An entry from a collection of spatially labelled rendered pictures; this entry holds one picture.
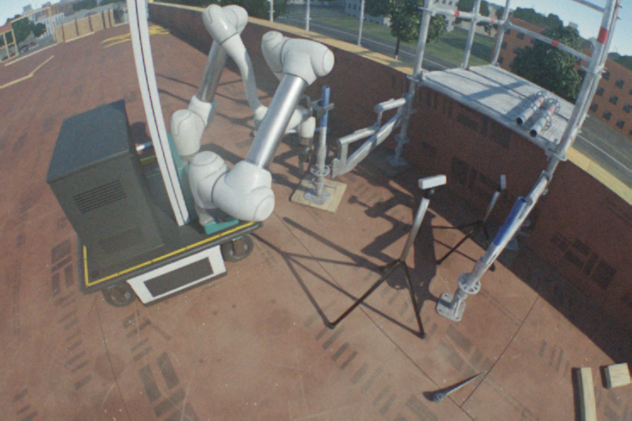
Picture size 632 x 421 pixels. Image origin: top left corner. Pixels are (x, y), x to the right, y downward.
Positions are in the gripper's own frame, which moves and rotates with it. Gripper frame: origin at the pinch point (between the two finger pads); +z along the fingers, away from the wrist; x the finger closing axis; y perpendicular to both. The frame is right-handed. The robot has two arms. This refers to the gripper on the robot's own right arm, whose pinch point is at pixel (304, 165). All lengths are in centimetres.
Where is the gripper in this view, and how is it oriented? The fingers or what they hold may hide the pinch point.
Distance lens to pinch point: 189.5
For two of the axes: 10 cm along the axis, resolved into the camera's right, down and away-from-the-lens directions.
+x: 2.4, -6.0, 7.6
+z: -0.5, 7.8, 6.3
